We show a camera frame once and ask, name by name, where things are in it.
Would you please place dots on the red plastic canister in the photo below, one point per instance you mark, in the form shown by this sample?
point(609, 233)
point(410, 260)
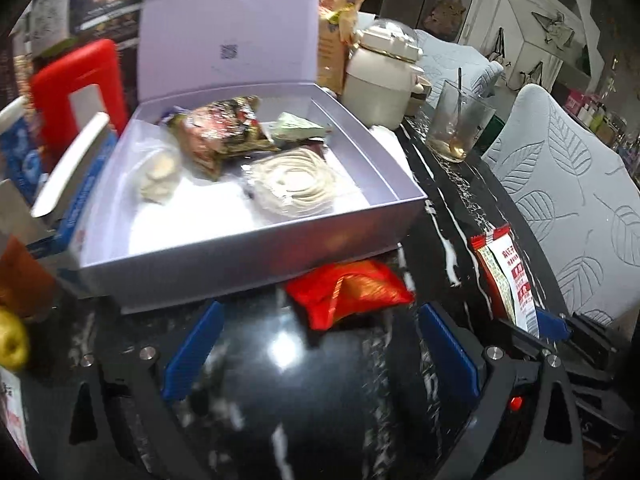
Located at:
point(80, 92)

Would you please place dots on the white ceramic pot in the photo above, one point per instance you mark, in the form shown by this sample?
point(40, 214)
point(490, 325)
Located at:
point(380, 77)

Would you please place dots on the clear bag of white pieces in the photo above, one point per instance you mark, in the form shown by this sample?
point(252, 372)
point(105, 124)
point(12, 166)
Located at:
point(157, 172)

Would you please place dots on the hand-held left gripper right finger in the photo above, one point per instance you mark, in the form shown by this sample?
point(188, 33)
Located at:
point(450, 355)

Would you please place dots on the row of cosmetic bottles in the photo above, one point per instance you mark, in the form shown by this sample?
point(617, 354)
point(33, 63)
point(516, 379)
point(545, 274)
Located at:
point(600, 110)

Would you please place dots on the white blue medicine box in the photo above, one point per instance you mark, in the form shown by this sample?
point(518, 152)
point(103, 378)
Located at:
point(70, 185)

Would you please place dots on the leaf-pattern covered chair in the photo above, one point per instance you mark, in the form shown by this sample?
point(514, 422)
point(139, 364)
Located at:
point(575, 200)
point(465, 67)

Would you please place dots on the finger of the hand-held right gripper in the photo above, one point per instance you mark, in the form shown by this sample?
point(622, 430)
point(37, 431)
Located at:
point(520, 341)
point(550, 322)

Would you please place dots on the brown red snack packet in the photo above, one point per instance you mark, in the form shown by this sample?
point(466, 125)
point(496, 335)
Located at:
point(220, 130)

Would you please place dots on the yellow paper bag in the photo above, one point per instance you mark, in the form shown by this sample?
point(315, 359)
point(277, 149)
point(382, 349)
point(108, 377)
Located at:
point(332, 47)

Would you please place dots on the white printed tote bag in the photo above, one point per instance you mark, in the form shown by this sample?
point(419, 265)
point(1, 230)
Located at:
point(537, 72)
point(552, 25)
point(497, 47)

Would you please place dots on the green white packet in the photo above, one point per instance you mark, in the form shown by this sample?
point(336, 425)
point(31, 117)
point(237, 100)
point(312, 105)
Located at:
point(295, 127)

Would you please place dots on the lavender gift box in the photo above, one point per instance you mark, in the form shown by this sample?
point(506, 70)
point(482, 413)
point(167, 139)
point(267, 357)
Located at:
point(240, 60)

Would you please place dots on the red orange snack packet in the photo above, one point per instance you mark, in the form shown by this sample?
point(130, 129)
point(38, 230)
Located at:
point(350, 290)

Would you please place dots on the glass cup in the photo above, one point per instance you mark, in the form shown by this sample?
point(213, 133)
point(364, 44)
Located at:
point(457, 127)

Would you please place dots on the white paper with red print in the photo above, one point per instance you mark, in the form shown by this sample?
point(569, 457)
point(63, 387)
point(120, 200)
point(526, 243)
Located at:
point(12, 402)

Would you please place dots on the amber glass jar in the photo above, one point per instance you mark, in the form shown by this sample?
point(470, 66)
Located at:
point(22, 280)

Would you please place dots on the red white sachet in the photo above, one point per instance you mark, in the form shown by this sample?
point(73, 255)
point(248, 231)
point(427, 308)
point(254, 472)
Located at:
point(505, 272)

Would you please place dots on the brown patterned tote bag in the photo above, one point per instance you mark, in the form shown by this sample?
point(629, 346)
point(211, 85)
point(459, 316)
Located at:
point(447, 10)

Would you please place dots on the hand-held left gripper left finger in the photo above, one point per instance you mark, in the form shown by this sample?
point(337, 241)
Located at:
point(192, 355)

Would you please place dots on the yellow lemon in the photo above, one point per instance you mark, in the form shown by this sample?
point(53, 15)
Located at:
point(10, 344)

